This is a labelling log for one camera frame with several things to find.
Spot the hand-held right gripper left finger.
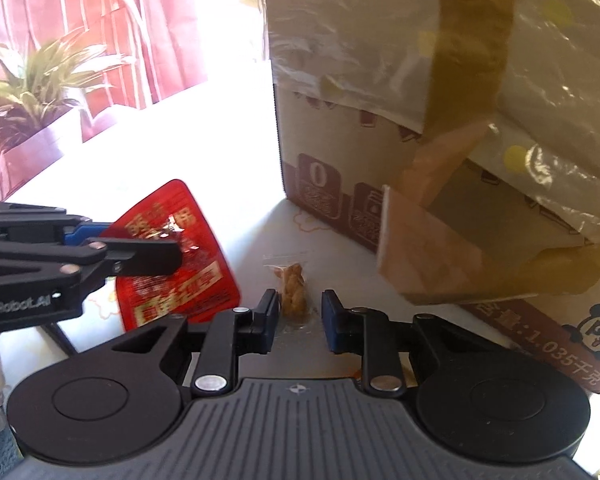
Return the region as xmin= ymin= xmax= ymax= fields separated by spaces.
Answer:
xmin=105 ymin=288 xmax=282 ymax=397

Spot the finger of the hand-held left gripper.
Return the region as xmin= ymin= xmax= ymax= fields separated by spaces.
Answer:
xmin=0 ymin=201 xmax=112 ymax=247
xmin=0 ymin=239 xmax=184 ymax=290

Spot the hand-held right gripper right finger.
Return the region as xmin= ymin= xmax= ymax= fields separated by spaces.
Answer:
xmin=321 ymin=289 xmax=497 ymax=396

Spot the small clear snack packet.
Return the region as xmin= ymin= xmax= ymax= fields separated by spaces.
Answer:
xmin=262 ymin=254 xmax=314 ymax=334

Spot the red snack packet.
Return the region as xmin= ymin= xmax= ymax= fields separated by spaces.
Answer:
xmin=100 ymin=178 xmax=244 ymax=334

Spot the printed cardboard box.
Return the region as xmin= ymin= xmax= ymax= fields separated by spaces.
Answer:
xmin=271 ymin=80 xmax=600 ymax=397

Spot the striped leaf potted plant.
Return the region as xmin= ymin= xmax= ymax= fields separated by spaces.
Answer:
xmin=0 ymin=34 xmax=133 ymax=202

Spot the cardboard box with plastic liner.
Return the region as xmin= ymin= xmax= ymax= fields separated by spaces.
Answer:
xmin=261 ymin=0 xmax=600 ymax=307

